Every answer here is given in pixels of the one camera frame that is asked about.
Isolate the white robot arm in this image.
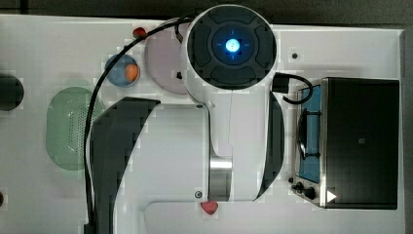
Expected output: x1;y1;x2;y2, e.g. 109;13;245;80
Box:
180;4;283;202

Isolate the red plush toy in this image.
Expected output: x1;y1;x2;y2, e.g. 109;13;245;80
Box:
201;201;219;215

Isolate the blue bowl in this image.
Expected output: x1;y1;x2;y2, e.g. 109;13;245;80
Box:
107;55;140;87

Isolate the green perforated colander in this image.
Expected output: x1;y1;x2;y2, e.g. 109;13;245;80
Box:
46;87;92;171

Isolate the red strawberry toy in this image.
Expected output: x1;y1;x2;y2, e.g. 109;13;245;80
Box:
132;27;147;39

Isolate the pink round plate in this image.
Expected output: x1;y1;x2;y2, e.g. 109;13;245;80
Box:
144;26;187;95

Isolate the orange ball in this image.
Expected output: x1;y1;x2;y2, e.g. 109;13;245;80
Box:
125;63;139;83

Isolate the silver toaster oven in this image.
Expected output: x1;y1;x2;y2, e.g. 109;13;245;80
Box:
289;77;399;210

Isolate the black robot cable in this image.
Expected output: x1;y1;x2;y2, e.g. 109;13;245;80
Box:
83;16;196;234

